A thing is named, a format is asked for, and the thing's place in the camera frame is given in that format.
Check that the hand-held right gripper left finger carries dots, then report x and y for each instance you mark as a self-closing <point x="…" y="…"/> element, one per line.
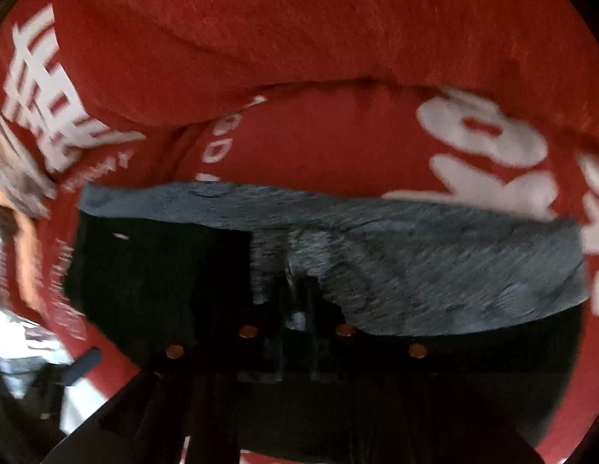
<point x="222" y="386"/>

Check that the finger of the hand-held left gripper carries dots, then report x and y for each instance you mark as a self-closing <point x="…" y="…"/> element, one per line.
<point x="82" y="366"/>

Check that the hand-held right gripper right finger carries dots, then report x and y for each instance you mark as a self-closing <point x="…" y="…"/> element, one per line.
<point x="386" y="386"/>

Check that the black pants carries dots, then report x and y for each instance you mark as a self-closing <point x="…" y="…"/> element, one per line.
<point x="149" y="280"/>

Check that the wooden bed headboard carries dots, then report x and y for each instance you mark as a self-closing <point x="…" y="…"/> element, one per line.
<point x="21" y="251"/>

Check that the patterned pillow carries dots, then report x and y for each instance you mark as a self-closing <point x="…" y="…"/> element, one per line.
<point x="19" y="164"/>

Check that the red printed bed sheet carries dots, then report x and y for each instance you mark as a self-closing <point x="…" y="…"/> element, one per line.
<point x="338" y="145"/>

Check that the red printed quilt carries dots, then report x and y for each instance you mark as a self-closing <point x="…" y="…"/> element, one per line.
<point x="299" y="24"/>

